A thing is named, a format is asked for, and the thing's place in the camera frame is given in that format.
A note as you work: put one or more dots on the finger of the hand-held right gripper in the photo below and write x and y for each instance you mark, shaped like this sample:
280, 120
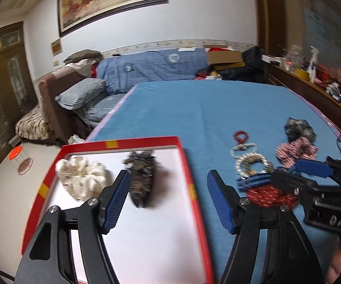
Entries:
312, 168
289, 182

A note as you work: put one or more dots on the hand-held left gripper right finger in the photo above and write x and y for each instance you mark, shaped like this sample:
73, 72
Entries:
220, 204

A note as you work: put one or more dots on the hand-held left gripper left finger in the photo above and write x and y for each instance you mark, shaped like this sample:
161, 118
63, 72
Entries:
117, 201

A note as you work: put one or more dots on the red white-dotted scrunchie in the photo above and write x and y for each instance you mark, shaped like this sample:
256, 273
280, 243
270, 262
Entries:
265, 196

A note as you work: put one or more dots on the dark beaded hair clip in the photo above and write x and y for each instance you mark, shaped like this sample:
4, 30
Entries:
140, 180

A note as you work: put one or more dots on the grey fuzzy scrunchie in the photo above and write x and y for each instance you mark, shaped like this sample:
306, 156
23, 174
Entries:
299, 128

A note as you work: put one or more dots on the person's right hand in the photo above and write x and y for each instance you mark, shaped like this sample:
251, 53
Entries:
337, 263

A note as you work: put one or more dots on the red checked scrunchie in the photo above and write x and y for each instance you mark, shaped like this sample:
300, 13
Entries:
294, 151

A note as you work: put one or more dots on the white dotted scrunchie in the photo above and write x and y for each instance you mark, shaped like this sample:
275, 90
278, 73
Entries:
81, 174

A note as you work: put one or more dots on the wooden dresser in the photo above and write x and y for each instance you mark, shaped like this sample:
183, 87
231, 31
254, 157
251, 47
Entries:
312, 94

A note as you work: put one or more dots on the white pink sneakers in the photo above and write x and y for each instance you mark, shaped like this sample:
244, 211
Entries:
75, 139

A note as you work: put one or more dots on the grey-blue striped pillow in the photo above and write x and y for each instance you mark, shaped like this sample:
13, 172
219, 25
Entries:
102, 109

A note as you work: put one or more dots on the white spray bottle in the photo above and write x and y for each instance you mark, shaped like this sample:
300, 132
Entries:
312, 65

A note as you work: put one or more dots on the orange round stool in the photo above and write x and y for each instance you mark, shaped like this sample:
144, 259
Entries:
16, 153

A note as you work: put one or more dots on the brown patterned blanket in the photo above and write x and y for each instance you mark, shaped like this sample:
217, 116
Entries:
34, 124

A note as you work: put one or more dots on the brown sofa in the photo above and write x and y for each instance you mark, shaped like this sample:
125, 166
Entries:
50, 103

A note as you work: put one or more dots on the black bag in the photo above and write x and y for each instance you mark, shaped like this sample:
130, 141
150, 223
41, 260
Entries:
253, 62

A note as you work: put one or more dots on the brown cardboard box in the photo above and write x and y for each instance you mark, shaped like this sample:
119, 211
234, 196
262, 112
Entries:
225, 57

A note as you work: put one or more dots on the blue checked quilt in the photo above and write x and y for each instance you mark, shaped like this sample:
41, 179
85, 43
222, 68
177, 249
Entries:
152, 65

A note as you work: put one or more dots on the pile of clothes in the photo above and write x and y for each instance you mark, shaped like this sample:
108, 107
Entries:
83, 59

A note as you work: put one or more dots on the wooden glass-door wardrobe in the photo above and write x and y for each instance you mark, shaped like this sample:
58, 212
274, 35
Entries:
4, 94

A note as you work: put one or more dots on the framed painting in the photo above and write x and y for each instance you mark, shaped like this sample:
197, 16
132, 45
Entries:
105, 0

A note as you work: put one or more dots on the wooden door frame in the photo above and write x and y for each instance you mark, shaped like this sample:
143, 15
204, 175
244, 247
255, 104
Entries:
272, 14

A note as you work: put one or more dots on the yellow wall plaque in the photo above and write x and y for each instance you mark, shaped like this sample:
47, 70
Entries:
56, 47

